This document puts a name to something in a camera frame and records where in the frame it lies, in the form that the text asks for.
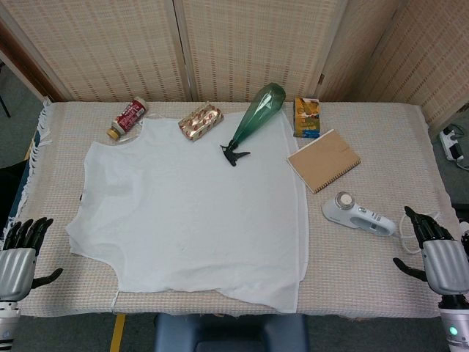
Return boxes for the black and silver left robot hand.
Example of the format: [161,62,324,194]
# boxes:
[0,216,64,302]

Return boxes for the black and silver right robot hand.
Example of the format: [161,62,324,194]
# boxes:
[393,205,469,297]

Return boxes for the white handheld iron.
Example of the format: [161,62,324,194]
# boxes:
[321,191,398,237]

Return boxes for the white cloth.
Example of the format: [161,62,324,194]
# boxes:
[65,111,311,315]

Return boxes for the beige woven table cloth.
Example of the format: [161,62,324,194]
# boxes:
[7,97,465,319]

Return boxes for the white power strip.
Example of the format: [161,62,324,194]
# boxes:
[438,124,468,162]

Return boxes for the brown spiral notebook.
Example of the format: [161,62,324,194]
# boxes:
[287,128,362,194]

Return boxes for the red label bottle yellow cap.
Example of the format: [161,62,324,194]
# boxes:
[106,96,148,140]

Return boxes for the yellow and blue carton box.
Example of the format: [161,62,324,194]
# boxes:
[293,96,323,139]

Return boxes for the woven folding screen panel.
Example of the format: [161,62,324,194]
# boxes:
[317,0,422,107]
[5,0,184,104]
[174,0,330,102]
[397,0,469,128]

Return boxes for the dark blue padded seat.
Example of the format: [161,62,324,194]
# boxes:
[153,313,308,352]

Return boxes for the red patterned wrapped box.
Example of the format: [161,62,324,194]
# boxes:
[177,103,225,142]

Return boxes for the green spray bottle black trigger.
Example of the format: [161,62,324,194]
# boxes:
[219,82,287,168]

